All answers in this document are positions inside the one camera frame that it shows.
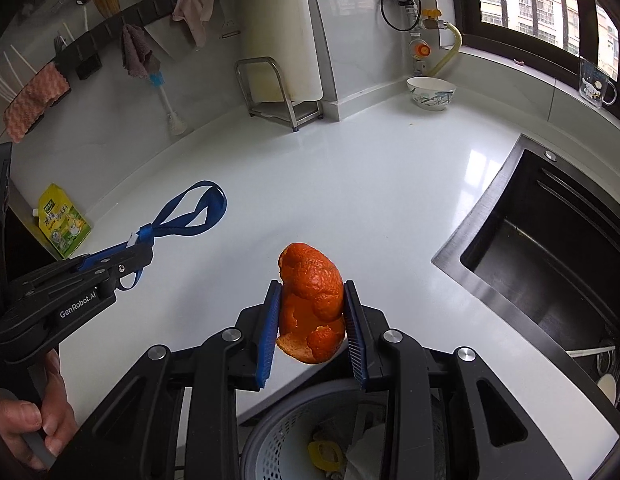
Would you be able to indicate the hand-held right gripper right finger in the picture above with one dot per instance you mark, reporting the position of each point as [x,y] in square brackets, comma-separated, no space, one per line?
[354,340]

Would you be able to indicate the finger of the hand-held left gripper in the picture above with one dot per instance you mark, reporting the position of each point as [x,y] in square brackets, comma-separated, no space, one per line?
[122,277]
[139,252]

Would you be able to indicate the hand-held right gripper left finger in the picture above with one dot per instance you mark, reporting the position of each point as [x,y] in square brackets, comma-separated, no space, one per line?
[270,340]

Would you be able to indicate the orange peel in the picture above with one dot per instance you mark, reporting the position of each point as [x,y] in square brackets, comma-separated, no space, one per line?
[310,285]

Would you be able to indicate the grey trash bin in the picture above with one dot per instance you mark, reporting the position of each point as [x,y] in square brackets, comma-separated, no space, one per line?
[300,410]

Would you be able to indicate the white tissue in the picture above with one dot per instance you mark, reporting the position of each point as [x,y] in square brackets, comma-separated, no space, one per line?
[365,455]

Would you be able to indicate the yellow plastic piece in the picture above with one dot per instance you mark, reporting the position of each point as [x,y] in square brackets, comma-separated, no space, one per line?
[315,452]

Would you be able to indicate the person's left hand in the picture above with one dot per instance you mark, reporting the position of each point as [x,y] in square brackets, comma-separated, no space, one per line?
[59,410]

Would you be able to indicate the green and yellow pouch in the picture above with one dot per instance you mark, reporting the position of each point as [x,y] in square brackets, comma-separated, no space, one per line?
[64,225]

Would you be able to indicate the white bottle brush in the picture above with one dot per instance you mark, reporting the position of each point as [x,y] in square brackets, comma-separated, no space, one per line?
[175,122]

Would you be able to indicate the pink wavy sponge cloth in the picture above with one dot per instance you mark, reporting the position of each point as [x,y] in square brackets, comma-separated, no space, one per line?
[34,97]

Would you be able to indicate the grey pink hanging cloth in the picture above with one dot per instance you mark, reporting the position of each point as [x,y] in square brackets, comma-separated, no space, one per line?
[134,52]

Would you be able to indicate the black kitchen sink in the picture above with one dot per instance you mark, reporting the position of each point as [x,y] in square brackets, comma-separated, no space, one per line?
[540,260]

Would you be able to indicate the metal counter rack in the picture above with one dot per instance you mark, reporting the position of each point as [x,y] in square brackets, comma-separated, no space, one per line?
[302,112]

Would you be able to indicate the white hanging scraper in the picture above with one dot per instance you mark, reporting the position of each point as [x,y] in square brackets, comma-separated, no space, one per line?
[229,27]

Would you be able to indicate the white patterned bowl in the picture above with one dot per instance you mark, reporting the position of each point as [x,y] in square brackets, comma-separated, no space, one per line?
[430,100]

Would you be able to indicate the yellow hanging brush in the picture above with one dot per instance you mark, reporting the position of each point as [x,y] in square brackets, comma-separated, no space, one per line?
[107,0]

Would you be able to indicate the white dish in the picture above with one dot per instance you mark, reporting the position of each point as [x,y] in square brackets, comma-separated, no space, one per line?
[607,387]

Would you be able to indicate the gas valve assembly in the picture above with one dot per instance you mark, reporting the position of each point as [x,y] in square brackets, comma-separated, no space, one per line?
[419,50]

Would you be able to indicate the clear printed mug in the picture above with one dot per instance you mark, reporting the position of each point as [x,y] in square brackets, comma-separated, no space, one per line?
[595,85]

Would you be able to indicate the dark framed window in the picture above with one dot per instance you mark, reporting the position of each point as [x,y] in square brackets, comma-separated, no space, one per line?
[540,5]

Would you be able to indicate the black wall rail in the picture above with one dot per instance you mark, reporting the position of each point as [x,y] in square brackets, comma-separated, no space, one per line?
[139,12]

